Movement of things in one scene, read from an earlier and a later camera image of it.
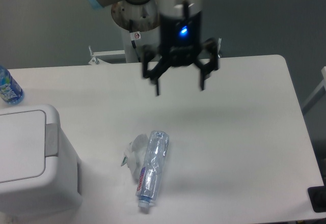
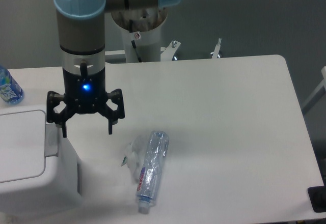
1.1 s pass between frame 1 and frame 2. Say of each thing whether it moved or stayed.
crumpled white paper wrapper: stayed
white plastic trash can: stayed
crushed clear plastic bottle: stayed
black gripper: moved
